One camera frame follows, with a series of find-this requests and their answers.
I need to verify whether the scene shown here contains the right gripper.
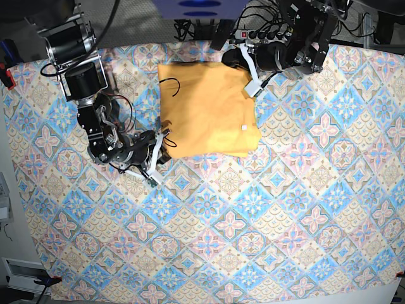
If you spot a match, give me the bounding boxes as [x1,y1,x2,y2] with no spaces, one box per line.
[118,129,171,187]

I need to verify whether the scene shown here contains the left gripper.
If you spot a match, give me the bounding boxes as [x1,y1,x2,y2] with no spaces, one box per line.
[221,41,290,98]

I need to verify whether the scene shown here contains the orange T-shirt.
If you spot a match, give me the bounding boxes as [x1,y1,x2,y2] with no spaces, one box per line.
[158,62,261,158]

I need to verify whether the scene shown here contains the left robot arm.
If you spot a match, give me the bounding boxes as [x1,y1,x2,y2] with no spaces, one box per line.
[221,1,347,98]

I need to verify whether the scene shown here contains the purple blue robot base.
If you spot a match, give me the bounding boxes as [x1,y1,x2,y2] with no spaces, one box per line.
[153,0,248,20]

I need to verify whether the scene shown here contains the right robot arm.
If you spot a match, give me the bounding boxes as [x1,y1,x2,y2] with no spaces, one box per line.
[25,1,170,187]

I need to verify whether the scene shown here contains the white power strip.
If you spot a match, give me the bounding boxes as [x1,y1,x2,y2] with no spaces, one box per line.
[234,29,292,43]

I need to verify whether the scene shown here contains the grey plastic box stack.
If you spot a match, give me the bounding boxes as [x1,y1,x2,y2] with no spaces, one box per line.
[0,173,13,224]

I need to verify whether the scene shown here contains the orange black corner clamp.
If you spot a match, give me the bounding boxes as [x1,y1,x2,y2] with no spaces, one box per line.
[34,275,62,288]

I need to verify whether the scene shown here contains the patterned blue pink tablecloth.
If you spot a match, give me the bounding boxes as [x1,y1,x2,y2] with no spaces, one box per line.
[1,46,404,303]

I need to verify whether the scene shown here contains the red black table clamp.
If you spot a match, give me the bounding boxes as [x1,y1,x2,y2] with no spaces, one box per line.
[1,39,18,91]

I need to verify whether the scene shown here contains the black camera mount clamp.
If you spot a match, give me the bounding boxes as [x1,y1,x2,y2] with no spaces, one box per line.
[210,19,235,51]

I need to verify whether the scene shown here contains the white metal rail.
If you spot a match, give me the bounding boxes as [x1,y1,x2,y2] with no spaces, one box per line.
[1,257,49,295]

